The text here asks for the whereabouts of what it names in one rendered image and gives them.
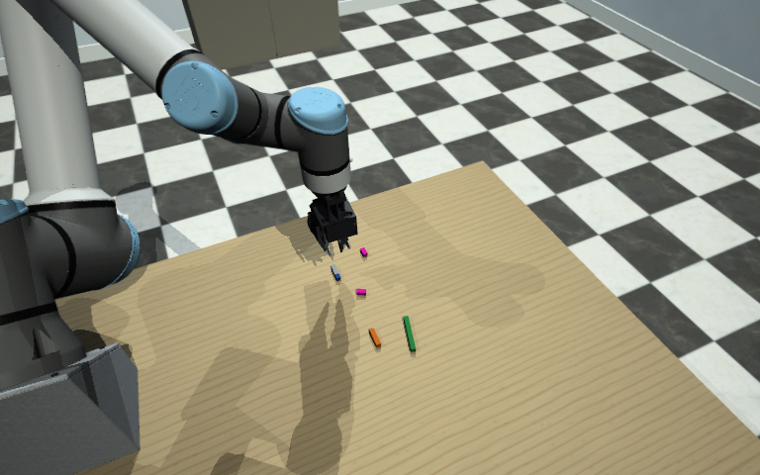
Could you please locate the green rod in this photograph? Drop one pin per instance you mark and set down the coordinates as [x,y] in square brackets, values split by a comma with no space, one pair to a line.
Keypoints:
[409,333]

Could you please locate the orange rod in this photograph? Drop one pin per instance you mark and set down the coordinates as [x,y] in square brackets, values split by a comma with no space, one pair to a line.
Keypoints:
[375,337]

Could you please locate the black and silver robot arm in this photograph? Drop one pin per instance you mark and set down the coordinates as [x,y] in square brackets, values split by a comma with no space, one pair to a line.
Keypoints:
[78,245]

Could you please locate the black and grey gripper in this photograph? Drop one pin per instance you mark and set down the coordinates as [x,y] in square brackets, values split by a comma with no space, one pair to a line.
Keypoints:
[338,227]

